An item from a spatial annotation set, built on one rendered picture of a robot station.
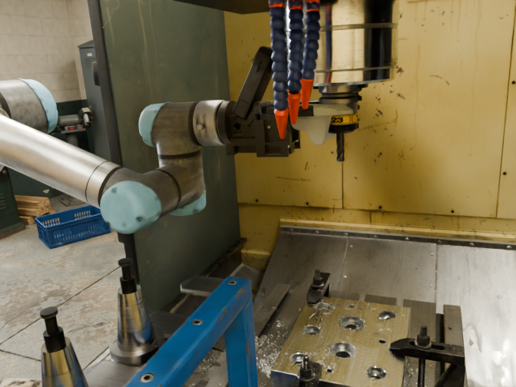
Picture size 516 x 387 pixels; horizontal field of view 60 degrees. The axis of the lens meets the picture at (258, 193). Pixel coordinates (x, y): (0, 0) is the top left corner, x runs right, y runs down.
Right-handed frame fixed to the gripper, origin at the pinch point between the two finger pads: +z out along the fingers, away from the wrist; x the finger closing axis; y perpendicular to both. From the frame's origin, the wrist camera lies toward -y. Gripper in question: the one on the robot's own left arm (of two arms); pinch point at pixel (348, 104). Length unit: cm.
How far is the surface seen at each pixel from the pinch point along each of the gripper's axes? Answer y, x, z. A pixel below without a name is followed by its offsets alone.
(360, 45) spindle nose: -7.9, 6.9, 3.0
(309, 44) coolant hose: -8.3, 15.3, -1.4
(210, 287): 24.5, 14.6, -18.3
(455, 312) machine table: 57, -43, 18
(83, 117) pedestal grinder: 35, -377, -394
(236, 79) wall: -3, -100, -62
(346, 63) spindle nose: -5.9, 7.6, 1.3
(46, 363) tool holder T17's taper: 18, 43, -20
